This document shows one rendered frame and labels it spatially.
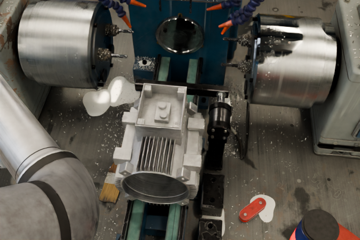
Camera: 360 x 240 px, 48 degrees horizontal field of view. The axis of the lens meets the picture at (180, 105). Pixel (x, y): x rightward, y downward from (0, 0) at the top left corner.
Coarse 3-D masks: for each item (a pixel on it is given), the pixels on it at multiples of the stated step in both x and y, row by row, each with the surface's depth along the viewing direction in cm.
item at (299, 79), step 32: (256, 32) 105; (288, 32) 101; (320, 32) 101; (224, 64) 108; (256, 64) 101; (288, 64) 100; (320, 64) 99; (256, 96) 106; (288, 96) 105; (320, 96) 105
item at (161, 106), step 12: (144, 84) 93; (156, 84) 93; (144, 96) 94; (156, 96) 95; (168, 96) 95; (180, 96) 93; (144, 108) 93; (156, 108) 91; (168, 108) 91; (180, 108) 93; (144, 120) 87; (156, 120) 89; (168, 120) 89; (180, 120) 91; (144, 132) 88; (156, 132) 87; (168, 132) 87; (180, 132) 86; (180, 144) 90
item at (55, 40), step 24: (48, 0) 110; (72, 0) 111; (24, 24) 106; (48, 24) 104; (72, 24) 104; (96, 24) 105; (24, 48) 106; (48, 48) 104; (72, 48) 104; (96, 48) 108; (24, 72) 111; (48, 72) 108; (72, 72) 107; (96, 72) 110
